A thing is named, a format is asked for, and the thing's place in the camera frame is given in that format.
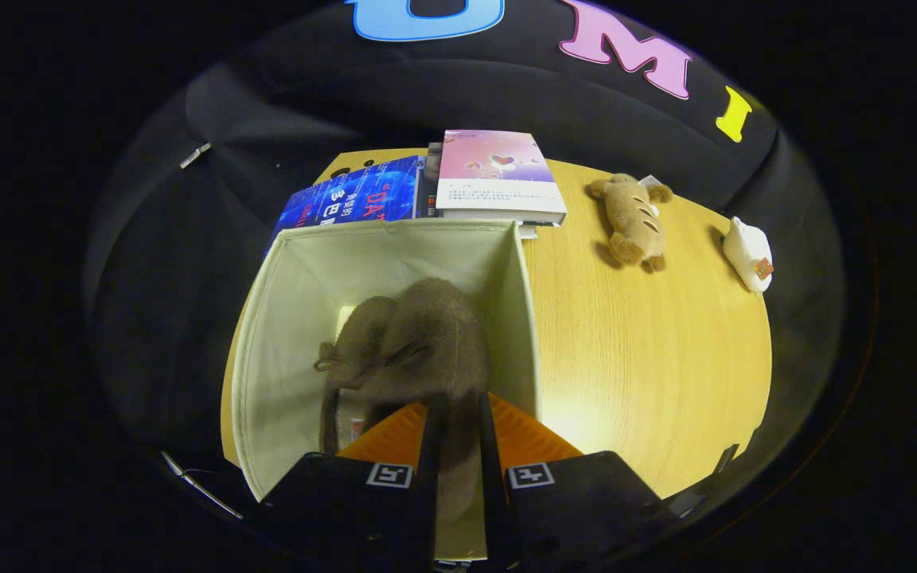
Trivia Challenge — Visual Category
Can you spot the white plush toy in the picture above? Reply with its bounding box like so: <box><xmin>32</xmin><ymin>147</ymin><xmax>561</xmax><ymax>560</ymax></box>
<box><xmin>723</xmin><ymin>216</ymin><xmax>775</xmax><ymax>294</ymax></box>

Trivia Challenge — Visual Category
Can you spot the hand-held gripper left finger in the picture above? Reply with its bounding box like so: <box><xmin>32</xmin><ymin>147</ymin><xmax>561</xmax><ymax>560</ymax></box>
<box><xmin>256</xmin><ymin>396</ymin><xmax>447</xmax><ymax>573</ymax></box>

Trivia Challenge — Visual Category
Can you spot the brown plush toy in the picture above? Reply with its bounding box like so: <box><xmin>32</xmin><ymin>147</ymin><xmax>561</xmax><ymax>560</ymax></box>
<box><xmin>584</xmin><ymin>173</ymin><xmax>674</xmax><ymax>273</ymax></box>

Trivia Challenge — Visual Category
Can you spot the blue cover book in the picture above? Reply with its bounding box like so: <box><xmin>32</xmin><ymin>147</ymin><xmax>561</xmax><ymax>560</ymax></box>
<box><xmin>271</xmin><ymin>155</ymin><xmax>426</xmax><ymax>236</ymax></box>

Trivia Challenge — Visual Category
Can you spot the pink cover book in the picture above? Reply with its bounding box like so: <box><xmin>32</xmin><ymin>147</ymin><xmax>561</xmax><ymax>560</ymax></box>
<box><xmin>435</xmin><ymin>130</ymin><xmax>568</xmax><ymax>225</ymax></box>

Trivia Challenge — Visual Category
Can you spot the dark cover book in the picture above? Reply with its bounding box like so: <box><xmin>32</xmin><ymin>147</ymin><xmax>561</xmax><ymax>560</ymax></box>
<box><xmin>424</xmin><ymin>142</ymin><xmax>443</xmax><ymax>218</ymax></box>

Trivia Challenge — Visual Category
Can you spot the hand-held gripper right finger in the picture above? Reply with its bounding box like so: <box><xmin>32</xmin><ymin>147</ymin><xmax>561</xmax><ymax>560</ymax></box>
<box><xmin>477</xmin><ymin>392</ymin><xmax>686</xmax><ymax>573</ymax></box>

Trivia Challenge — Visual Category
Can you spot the cream fabric storage box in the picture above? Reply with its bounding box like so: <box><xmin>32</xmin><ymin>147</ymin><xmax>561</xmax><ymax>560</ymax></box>
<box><xmin>232</xmin><ymin>219</ymin><xmax>540</xmax><ymax>562</ymax></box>

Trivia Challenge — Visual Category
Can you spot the brown fuzzy slipper shoe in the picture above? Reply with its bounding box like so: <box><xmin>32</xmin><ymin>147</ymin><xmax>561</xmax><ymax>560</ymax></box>
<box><xmin>314</xmin><ymin>296</ymin><xmax>400</xmax><ymax>458</ymax></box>
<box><xmin>371</xmin><ymin>277</ymin><xmax>491</xmax><ymax>526</ymax></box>

